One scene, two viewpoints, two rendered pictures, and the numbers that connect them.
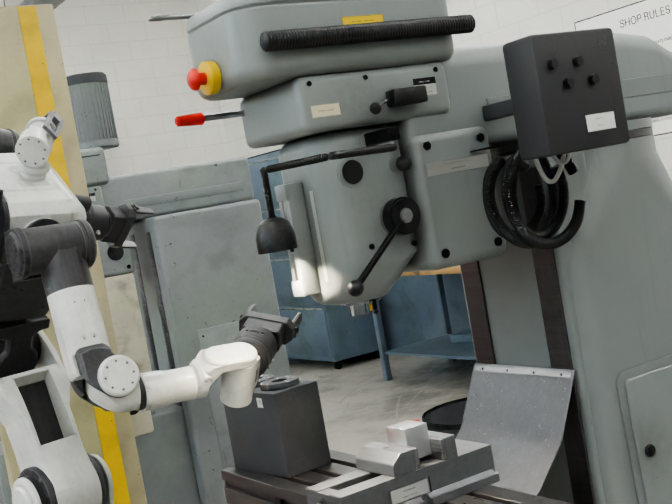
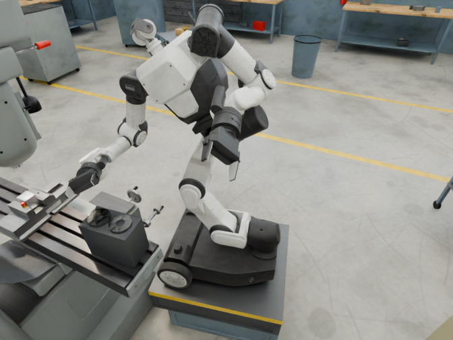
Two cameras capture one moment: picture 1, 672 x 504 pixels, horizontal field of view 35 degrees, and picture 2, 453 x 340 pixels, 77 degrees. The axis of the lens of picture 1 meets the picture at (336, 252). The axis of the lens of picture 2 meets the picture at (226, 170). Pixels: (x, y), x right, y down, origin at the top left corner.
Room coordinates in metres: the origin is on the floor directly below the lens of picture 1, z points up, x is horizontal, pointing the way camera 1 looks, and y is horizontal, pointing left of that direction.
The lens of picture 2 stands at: (3.29, 0.17, 2.01)
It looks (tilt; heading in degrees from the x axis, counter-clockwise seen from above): 39 degrees down; 146
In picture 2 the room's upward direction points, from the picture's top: straight up
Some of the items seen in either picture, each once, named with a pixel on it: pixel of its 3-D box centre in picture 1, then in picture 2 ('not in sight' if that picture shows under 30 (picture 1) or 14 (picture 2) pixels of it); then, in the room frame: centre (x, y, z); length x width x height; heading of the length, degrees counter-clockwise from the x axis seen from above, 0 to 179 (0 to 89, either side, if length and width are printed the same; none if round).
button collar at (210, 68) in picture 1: (209, 77); not in sight; (1.92, 0.17, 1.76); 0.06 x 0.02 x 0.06; 31
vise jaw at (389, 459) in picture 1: (386, 458); (40, 195); (1.94, -0.02, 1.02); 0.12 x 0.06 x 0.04; 32
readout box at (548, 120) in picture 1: (569, 93); not in sight; (1.91, -0.46, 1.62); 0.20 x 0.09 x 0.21; 121
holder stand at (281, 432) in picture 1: (274, 422); (115, 235); (2.39, 0.20, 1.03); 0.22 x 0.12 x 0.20; 37
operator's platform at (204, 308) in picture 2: not in sight; (226, 271); (2.37, 0.78, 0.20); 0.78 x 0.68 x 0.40; 43
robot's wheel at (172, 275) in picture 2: not in sight; (174, 275); (2.38, 0.42, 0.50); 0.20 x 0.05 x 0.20; 43
